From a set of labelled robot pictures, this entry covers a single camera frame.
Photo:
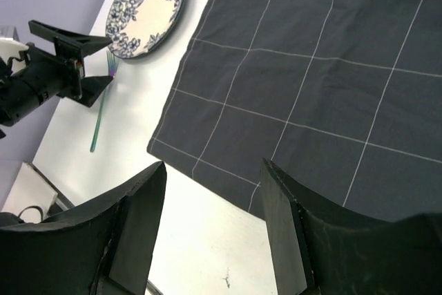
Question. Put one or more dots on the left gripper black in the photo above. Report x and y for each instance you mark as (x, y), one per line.
(46, 75)

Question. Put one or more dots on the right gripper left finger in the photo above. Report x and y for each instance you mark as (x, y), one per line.
(102, 246)

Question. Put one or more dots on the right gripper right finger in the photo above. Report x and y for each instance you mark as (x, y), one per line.
(320, 247)

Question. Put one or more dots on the blue floral plate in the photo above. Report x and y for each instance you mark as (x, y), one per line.
(137, 27)

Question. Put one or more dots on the dark checked cloth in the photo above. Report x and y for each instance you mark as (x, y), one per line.
(343, 95)

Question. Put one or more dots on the iridescent fork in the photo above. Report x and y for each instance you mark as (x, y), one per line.
(112, 64)

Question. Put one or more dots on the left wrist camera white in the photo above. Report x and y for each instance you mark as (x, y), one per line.
(11, 47)

